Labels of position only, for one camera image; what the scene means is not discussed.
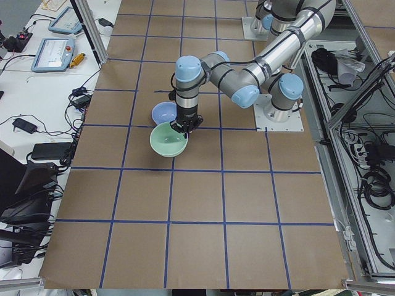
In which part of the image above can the aluminium frame post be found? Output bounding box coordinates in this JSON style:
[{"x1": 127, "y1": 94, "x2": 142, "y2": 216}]
[{"x1": 70, "y1": 0, "x2": 108, "y2": 65}]

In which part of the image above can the green bowl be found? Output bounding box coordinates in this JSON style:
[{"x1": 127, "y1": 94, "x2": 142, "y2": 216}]
[{"x1": 149, "y1": 122, "x2": 188, "y2": 157}]

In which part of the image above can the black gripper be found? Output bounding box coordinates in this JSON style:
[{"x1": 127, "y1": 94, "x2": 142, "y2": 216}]
[{"x1": 170, "y1": 106, "x2": 204, "y2": 138}]

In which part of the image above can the far teach pendant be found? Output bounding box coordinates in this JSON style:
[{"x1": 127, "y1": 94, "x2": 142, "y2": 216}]
[{"x1": 48, "y1": 6, "x2": 83, "y2": 35}]

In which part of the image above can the yellow cylindrical tool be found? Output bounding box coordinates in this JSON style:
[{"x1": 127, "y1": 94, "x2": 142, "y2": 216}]
[{"x1": 69, "y1": 52, "x2": 86, "y2": 68}]

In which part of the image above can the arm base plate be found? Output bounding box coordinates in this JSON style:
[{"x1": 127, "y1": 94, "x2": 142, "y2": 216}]
[
  {"x1": 241, "y1": 17, "x2": 269, "y2": 41},
  {"x1": 253, "y1": 94, "x2": 304, "y2": 132}
]

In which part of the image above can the teach pendant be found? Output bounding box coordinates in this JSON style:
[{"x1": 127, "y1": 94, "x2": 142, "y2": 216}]
[
  {"x1": 48, "y1": 6, "x2": 83, "y2": 35},
  {"x1": 31, "y1": 38, "x2": 75, "y2": 72}
]

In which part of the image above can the near teach pendant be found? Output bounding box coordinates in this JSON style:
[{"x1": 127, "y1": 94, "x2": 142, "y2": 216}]
[{"x1": 31, "y1": 38, "x2": 75, "y2": 72}]

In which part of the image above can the black laptop power brick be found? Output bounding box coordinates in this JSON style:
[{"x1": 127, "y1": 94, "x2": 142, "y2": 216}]
[{"x1": 31, "y1": 142, "x2": 72, "y2": 160}]

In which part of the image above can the black smartphone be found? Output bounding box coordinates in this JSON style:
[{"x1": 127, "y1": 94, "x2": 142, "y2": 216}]
[{"x1": 12, "y1": 118, "x2": 38, "y2": 134}]

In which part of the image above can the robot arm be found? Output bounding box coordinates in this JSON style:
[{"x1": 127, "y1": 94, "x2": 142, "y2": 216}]
[
  {"x1": 254, "y1": 1, "x2": 304, "y2": 123},
  {"x1": 168, "y1": 1, "x2": 336, "y2": 137}
]

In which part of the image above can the light blue bowl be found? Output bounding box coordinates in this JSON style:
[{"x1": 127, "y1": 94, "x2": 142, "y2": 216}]
[{"x1": 151, "y1": 101, "x2": 177, "y2": 125}]

